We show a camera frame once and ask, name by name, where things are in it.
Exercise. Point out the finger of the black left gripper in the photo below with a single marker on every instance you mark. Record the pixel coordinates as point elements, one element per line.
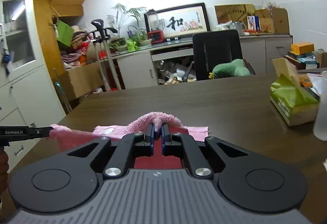
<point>41,132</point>

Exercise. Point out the black office chair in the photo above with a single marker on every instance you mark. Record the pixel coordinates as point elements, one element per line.
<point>213,48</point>

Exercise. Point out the orange box on books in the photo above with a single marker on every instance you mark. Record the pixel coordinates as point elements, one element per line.
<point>302,48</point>

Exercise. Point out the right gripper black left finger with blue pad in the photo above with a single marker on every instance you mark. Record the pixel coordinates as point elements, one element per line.
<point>106,158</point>

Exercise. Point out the potted green plant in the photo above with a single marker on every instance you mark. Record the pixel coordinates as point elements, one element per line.
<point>129,36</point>

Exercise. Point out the framed calligraphy picture on counter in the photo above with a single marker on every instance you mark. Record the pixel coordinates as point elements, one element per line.
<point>183,21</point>

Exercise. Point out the brown cardboard boxes on counter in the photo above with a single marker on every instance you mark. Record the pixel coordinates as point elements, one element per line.
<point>267,20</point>

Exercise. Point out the frosted plastic cup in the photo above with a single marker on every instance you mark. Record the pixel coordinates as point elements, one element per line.
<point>320,126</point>

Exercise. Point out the green paper bag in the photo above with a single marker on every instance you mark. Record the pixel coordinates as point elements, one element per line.
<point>65,33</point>

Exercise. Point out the grey metal filing cabinet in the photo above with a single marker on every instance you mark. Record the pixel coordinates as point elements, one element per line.
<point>28,97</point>

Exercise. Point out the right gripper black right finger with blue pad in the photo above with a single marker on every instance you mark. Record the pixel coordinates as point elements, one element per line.
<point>202,159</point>

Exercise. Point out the pink terry towel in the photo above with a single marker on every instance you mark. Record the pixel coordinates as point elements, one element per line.
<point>68,138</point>

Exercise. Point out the green tissue pack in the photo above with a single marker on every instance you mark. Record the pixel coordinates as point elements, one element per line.
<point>296,105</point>

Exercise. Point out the red base blender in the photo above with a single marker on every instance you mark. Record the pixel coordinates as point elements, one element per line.
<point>155,31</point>

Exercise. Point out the green plush cushion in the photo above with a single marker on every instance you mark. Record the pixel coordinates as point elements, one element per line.
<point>235,68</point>

